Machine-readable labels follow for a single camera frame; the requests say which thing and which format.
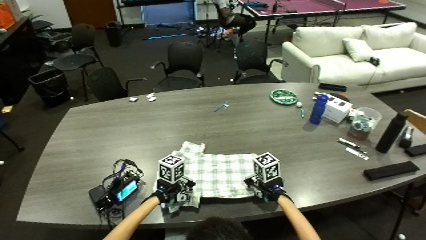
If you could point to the person's left hand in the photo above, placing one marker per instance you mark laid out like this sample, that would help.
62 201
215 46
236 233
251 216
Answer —
166 194

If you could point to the person's right hand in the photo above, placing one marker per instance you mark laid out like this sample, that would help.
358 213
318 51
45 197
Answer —
272 191

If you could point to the white checked cloth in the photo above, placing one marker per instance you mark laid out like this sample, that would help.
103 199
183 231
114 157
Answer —
218 173

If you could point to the white marker cube on right glove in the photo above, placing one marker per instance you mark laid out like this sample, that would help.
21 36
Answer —
267 166

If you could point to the white marker cube on glove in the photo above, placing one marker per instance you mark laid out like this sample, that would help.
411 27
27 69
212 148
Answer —
171 168
267 166

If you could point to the white marker cube on left glove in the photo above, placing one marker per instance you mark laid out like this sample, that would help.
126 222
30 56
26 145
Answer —
171 168

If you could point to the black device with lit screen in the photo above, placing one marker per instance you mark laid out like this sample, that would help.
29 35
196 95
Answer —
121 190

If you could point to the green pen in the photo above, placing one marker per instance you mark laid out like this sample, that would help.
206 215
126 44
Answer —
302 112

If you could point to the silver pen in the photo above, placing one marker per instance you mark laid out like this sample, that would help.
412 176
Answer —
358 153

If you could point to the small white ball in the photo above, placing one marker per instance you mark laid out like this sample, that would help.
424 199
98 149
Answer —
299 104

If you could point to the blue water bottle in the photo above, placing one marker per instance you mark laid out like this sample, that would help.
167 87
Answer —
319 110

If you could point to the green patterned plate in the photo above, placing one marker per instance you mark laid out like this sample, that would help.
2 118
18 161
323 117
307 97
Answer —
284 96

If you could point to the crumpled white paper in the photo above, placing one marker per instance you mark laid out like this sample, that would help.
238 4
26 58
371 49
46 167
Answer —
134 99
151 97

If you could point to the white cardboard box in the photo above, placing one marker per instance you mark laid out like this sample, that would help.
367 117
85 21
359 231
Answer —
338 110

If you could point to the clear plastic container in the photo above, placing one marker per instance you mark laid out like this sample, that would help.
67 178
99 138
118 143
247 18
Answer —
366 123

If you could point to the flat black remote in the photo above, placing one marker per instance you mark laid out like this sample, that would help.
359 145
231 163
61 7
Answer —
332 87

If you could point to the black office chair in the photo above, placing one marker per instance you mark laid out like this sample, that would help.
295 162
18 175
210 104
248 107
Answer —
107 85
254 60
82 53
183 63

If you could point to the black stapler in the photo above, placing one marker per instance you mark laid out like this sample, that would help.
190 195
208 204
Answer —
407 136

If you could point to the short black case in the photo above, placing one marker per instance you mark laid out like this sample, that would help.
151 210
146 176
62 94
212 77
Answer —
416 150

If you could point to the white sofa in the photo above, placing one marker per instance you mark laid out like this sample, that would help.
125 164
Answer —
347 66

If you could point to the wooden chair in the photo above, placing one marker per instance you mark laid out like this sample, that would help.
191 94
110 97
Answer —
417 120

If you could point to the black trash bin with liner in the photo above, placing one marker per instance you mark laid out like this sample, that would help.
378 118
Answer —
51 87

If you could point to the black controller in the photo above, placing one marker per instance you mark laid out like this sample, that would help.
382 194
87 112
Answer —
375 61

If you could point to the white throw pillow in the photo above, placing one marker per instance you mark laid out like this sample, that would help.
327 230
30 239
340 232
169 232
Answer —
358 49

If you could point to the tall black bin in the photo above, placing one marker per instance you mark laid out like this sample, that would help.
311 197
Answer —
114 33

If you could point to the blue panel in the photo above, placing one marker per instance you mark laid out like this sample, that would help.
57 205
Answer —
169 13

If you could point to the black cabinet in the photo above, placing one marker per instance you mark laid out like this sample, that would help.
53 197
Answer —
18 60

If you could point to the purple table tennis table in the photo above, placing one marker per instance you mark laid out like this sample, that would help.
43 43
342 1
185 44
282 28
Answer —
311 6

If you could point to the brown wooden door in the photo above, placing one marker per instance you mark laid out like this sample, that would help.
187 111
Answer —
89 13

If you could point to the orange box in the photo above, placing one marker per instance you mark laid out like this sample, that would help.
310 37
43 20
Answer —
6 15

